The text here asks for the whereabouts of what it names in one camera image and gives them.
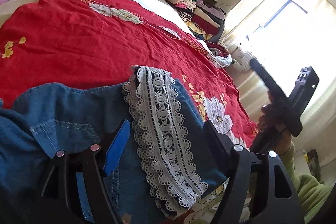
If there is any blue denim pants lace trim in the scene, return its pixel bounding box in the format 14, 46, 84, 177
0, 65, 229, 224

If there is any right green sleeve forearm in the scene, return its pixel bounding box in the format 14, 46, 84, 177
280, 142, 333, 223

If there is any right hand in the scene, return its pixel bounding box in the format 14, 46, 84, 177
257, 91, 291, 155

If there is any white plush toy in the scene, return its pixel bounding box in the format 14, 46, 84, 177
231, 46, 256, 72

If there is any loose clothes pile bedside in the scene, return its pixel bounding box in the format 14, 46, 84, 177
205, 41, 232, 68

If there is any stack of folded clothes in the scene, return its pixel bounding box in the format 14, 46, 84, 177
167, 0, 227, 43

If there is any cream curtain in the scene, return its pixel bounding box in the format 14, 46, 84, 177
222, 0, 283, 122

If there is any red floral bedspread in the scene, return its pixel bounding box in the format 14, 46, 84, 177
0, 0, 259, 224

